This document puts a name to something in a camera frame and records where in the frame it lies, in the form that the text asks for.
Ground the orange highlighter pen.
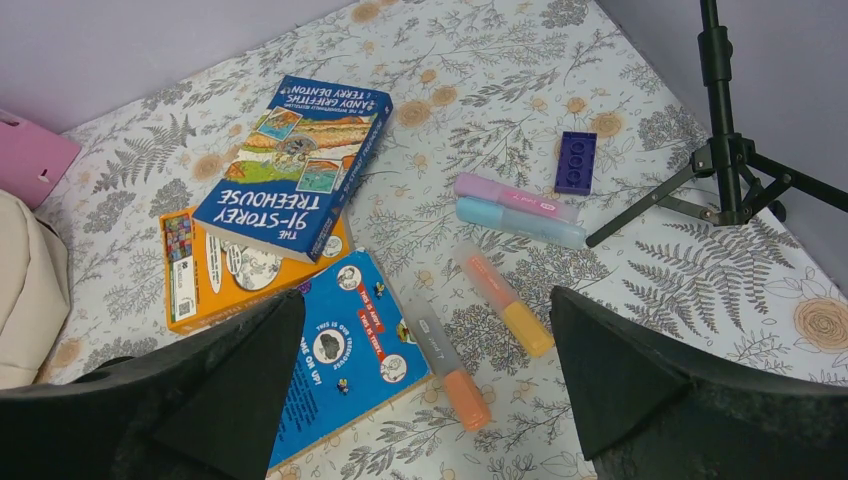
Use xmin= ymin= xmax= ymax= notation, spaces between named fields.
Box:
xmin=403 ymin=296 xmax=492 ymax=432

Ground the orange paperback book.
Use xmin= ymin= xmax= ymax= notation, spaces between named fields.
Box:
xmin=159 ymin=207 xmax=353 ymax=335

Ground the black tripod stand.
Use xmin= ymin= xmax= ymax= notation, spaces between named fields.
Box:
xmin=586 ymin=0 xmax=847 ymax=247

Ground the beige canvas backpack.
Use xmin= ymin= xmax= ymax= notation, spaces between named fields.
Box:
xmin=1 ymin=191 xmax=71 ymax=389

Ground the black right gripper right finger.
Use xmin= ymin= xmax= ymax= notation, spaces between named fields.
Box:
xmin=550 ymin=286 xmax=847 ymax=479

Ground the purple toy brick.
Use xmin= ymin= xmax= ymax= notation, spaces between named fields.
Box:
xmin=554 ymin=131 xmax=597 ymax=196

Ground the light blue paperback book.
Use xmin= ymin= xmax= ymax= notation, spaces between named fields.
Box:
xmin=269 ymin=248 xmax=431 ymax=470

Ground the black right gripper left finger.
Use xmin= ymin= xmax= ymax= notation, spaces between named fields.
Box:
xmin=1 ymin=290 xmax=306 ymax=479

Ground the pink highlighter pen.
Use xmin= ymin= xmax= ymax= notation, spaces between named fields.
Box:
xmin=453 ymin=173 xmax=580 ymax=223

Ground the light blue highlighter pen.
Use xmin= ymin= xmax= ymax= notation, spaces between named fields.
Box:
xmin=456 ymin=197 xmax=586 ymax=249

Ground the yellow highlighter pen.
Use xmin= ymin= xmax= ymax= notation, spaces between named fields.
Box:
xmin=452 ymin=241 xmax=554 ymax=357

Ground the pink cone block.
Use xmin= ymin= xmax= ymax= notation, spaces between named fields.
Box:
xmin=1 ymin=110 xmax=81 ymax=209

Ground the dark blue treehouse book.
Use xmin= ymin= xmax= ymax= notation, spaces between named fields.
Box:
xmin=192 ymin=75 xmax=393 ymax=263

